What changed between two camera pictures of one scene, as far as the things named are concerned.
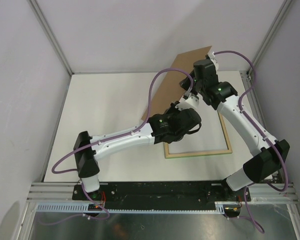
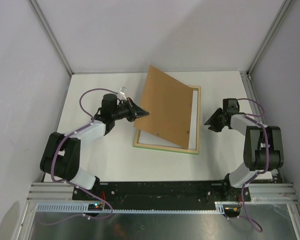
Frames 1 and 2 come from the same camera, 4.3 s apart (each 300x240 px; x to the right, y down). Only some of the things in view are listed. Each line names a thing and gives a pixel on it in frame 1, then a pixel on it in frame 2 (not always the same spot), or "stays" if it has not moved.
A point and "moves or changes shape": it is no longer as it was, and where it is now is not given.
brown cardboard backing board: (170, 90) moves or changes shape
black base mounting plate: (164, 193) stays
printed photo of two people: (210, 137) moves or changes shape
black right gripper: (185, 83) to (212, 121)
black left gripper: (172, 108) to (134, 110)
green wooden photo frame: (173, 155) to (197, 151)
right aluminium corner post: (284, 7) stays
